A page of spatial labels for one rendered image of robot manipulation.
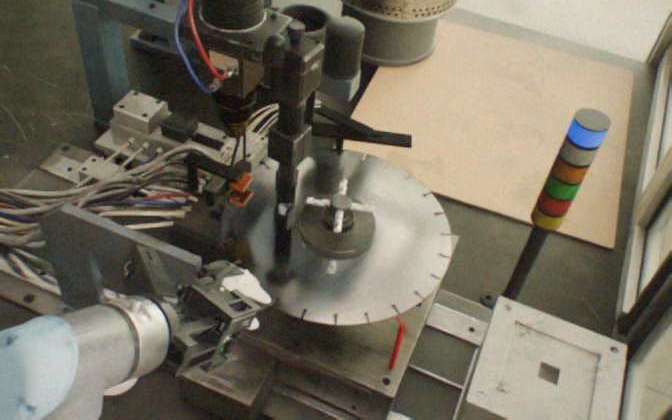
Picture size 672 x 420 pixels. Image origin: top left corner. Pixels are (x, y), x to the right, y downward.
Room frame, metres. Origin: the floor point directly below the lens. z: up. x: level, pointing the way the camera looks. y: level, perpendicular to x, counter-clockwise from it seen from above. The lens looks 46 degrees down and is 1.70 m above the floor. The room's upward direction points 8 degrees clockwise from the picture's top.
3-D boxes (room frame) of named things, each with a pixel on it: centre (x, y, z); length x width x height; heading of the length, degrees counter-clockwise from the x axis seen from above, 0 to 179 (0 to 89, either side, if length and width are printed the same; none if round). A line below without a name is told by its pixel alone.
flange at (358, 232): (0.67, -0.01, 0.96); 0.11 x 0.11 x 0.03
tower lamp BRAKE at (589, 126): (0.72, -0.31, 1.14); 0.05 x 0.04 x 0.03; 162
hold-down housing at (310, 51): (0.66, 0.07, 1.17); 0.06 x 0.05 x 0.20; 63
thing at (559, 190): (0.72, -0.31, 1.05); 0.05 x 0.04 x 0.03; 162
